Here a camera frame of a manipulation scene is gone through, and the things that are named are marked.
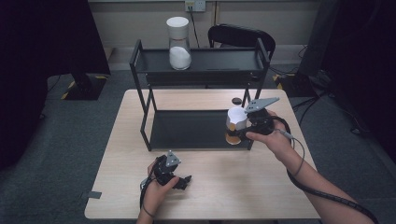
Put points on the orange powder jar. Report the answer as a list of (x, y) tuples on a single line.
[(237, 116)]

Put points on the black metal two-tier rack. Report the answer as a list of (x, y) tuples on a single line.
[(190, 130)]

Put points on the white powder jar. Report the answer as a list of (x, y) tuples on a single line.
[(180, 57)]

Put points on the person's left hand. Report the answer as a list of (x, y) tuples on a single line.
[(154, 196)]

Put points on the white wall socket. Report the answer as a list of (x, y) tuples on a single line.
[(195, 5)]

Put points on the person's right hand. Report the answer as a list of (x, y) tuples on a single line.
[(278, 141)]

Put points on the black stand base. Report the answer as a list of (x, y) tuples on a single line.
[(295, 85), (84, 88)]

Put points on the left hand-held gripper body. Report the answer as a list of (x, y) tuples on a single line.
[(165, 172)]

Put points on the black curtain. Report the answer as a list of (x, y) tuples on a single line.
[(37, 46), (367, 62)]

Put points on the black round table grommet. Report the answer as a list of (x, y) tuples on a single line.
[(237, 101)]

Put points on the grey tape piece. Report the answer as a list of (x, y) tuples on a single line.
[(93, 195)]

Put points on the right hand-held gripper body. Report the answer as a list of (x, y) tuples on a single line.
[(261, 123)]

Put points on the black chair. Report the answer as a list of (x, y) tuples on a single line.
[(239, 35)]

